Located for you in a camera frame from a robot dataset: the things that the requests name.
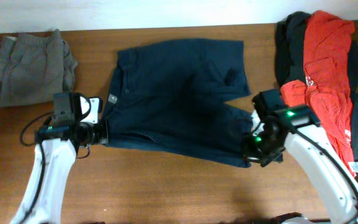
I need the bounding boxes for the navy blue shorts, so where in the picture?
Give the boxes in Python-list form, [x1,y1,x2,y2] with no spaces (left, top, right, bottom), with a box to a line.
[103,39,254,168]

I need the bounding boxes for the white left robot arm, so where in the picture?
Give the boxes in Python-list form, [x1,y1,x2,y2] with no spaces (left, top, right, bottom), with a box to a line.
[11,93,108,223]

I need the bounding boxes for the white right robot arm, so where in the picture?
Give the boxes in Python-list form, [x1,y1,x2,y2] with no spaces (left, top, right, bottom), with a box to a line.
[242,89,358,223]

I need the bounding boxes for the folded grey shorts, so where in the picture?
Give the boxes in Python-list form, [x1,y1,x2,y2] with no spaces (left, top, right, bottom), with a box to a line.
[0,29,78,107]

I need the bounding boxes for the red t-shirt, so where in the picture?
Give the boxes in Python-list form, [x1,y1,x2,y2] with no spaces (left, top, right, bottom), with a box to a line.
[280,11,356,176]

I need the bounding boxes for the black garment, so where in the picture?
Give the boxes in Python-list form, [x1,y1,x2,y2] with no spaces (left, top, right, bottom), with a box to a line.
[273,11,358,183]

